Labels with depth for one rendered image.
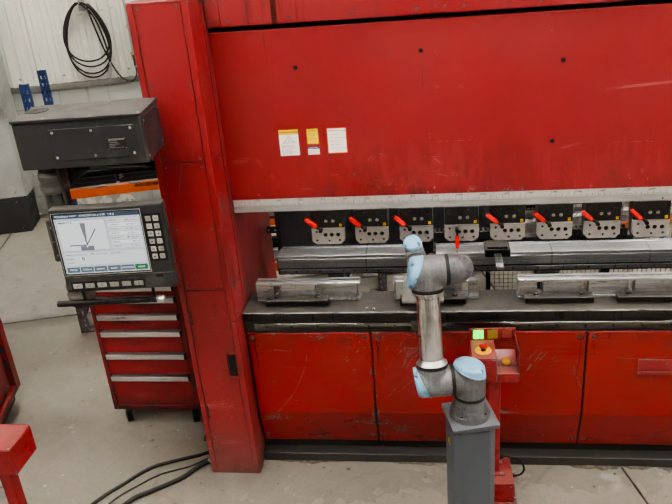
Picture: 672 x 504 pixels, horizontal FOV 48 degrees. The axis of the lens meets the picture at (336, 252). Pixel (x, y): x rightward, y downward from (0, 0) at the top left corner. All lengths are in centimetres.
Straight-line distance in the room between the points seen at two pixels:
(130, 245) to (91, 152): 39
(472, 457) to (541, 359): 78
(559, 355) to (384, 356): 80
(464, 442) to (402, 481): 96
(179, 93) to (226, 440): 174
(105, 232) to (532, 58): 182
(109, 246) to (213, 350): 81
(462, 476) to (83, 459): 217
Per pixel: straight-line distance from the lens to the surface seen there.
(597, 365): 364
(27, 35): 761
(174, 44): 309
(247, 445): 387
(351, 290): 354
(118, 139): 292
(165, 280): 306
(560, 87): 321
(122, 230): 302
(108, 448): 439
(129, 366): 426
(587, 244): 385
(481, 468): 303
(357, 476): 388
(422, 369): 279
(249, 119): 330
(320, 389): 371
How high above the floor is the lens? 256
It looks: 24 degrees down
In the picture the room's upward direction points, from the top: 5 degrees counter-clockwise
